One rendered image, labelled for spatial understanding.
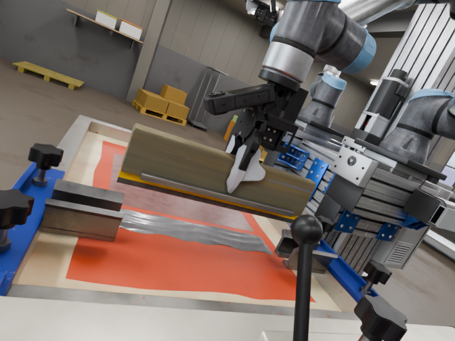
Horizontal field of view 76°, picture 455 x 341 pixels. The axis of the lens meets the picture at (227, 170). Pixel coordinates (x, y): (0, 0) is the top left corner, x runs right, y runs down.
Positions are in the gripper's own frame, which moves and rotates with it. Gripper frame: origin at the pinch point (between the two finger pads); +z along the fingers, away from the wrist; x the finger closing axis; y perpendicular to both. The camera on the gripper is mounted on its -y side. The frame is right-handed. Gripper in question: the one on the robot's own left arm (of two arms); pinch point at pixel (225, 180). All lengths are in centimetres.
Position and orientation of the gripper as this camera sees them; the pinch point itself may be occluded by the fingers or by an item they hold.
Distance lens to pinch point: 52.8
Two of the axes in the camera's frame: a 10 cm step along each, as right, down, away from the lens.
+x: -3.0, -3.7, 8.8
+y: 8.8, 2.5, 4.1
